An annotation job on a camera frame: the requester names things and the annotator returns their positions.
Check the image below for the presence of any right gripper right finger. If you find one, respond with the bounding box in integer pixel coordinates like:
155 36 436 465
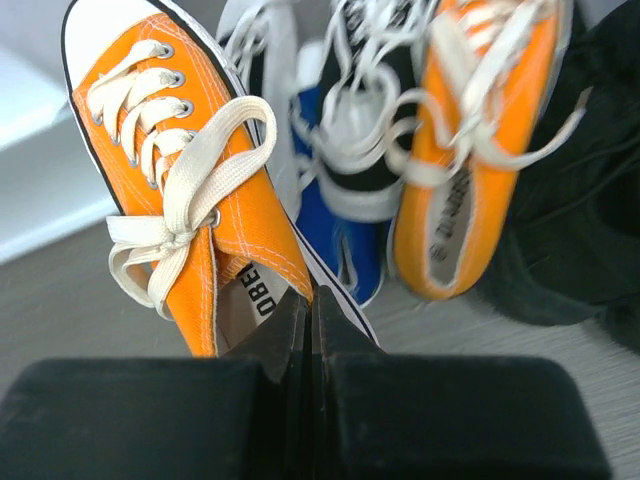
311 286 383 358

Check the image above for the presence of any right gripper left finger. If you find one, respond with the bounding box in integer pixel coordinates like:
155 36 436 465
223 289 308 384

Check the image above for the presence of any orange sneaker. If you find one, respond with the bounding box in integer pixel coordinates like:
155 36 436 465
61 1 372 356
384 1 588 300

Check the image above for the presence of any black shoe inner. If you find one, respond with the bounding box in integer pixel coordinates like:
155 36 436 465
477 1 639 350

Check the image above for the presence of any white plastic shoe cabinet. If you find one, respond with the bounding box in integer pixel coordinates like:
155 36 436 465
1 45 116 263

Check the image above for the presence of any blue sneaker left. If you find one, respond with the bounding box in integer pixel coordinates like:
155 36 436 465
289 85 385 307

